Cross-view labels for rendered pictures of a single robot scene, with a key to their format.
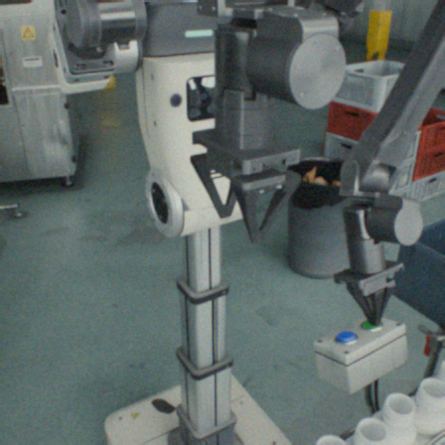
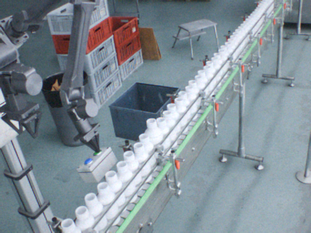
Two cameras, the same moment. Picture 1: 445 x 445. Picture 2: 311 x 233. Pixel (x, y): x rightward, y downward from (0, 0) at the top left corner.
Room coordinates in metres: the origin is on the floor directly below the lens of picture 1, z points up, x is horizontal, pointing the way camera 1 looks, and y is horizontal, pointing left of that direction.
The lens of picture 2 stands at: (-0.51, 0.03, 1.93)
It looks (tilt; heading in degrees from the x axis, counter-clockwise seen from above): 31 degrees down; 334
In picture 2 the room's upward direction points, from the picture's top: 8 degrees counter-clockwise
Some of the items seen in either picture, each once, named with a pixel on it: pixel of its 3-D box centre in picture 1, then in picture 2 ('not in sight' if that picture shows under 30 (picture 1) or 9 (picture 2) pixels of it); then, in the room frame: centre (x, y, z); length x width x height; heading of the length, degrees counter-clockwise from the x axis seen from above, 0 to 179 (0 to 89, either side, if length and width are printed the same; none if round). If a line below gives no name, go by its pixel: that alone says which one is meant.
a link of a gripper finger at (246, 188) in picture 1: (251, 195); (28, 123); (0.43, -0.03, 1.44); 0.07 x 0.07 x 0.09; 32
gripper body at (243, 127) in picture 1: (243, 121); (16, 100); (0.44, -0.02, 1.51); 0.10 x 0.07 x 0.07; 32
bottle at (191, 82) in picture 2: not in sight; (193, 96); (0.76, -0.82, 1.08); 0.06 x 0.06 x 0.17
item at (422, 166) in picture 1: (416, 154); (116, 47); (3.65, -1.62, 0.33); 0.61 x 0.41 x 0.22; 124
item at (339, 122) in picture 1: (376, 115); (83, 34); (3.21, -1.08, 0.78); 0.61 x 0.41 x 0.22; 128
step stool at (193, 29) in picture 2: not in sight; (194, 36); (3.53, -2.78, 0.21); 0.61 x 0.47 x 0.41; 175
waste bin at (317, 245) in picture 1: (321, 220); (71, 109); (2.50, -0.59, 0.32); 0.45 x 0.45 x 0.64
